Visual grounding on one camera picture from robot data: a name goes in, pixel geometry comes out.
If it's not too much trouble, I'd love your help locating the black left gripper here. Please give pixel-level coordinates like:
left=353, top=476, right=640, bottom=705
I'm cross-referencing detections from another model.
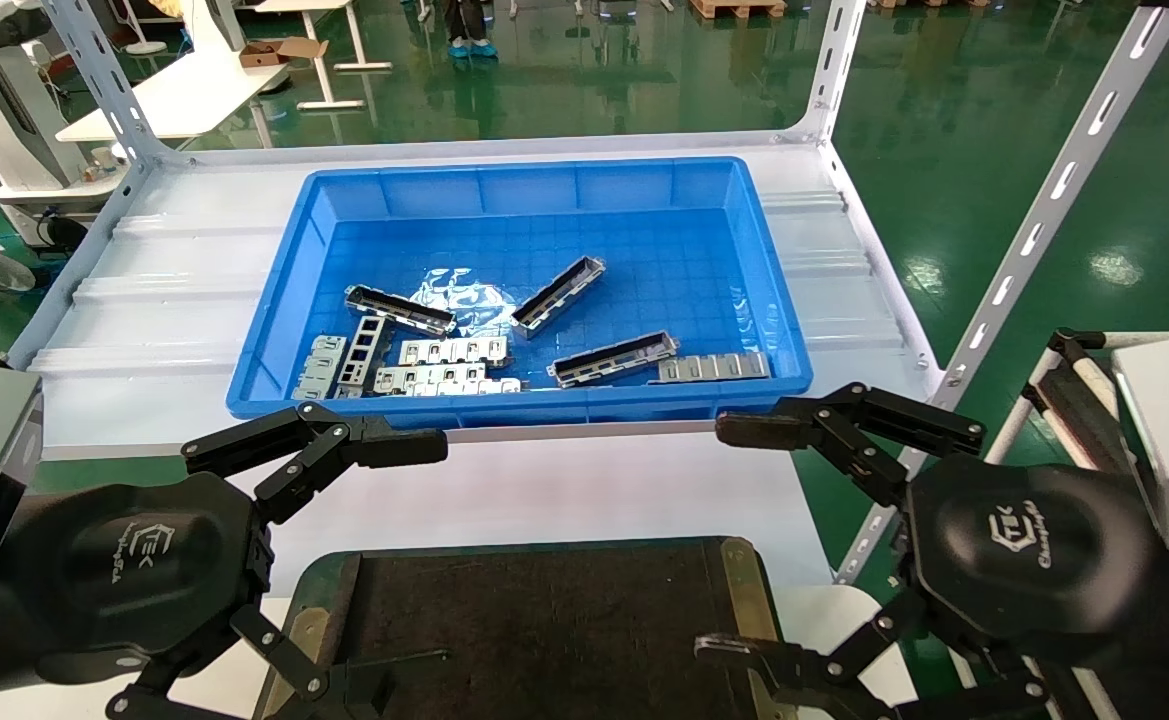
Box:
left=0, top=400, right=449, bottom=720

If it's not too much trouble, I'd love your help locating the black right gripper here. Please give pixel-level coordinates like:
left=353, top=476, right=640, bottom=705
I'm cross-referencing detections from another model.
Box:
left=694, top=382, right=1169, bottom=720

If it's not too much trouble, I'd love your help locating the long metal connector housing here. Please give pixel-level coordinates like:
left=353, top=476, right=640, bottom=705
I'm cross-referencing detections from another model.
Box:
left=512, top=256, right=607, bottom=339
left=549, top=332, right=680, bottom=389
left=344, top=285, right=457, bottom=336

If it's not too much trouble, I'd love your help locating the flat silver metal plate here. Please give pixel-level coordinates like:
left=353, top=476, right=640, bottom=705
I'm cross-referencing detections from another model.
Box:
left=657, top=352, right=772, bottom=384
left=414, top=377, right=523, bottom=397
left=399, top=337, right=513, bottom=367
left=374, top=363, right=487, bottom=393

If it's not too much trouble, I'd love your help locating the clear plastic bag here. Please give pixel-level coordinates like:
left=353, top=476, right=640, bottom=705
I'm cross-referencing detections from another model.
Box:
left=414, top=265, right=520, bottom=336

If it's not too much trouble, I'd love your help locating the white metal shelf rack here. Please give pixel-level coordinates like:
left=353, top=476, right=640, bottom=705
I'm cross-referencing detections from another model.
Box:
left=9, top=0, right=1169, bottom=586

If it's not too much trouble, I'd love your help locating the blue plastic bin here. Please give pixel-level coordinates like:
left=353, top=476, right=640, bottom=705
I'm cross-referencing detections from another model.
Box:
left=226, top=156, right=813, bottom=431

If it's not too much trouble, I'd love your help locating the plain white table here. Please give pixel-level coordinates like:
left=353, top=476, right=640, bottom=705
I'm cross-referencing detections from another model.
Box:
left=56, top=45, right=290, bottom=149

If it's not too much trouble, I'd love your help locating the white table with T-legs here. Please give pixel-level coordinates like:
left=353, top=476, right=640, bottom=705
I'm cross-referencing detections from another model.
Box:
left=244, top=0, right=395, bottom=111

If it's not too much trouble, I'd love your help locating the open cardboard box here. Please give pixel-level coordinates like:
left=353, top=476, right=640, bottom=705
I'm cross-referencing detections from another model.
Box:
left=239, top=38, right=330, bottom=69

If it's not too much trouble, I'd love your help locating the wooden pallet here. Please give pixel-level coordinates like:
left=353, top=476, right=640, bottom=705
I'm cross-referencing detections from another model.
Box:
left=689, top=0, right=787, bottom=19

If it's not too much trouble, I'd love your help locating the small silver metal bracket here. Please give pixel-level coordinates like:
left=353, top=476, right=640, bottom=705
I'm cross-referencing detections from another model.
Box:
left=291, top=335, right=347, bottom=401

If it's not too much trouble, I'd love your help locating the dark metal frame part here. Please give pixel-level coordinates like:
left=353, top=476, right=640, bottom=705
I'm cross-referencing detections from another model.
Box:
left=334, top=315, right=392, bottom=399

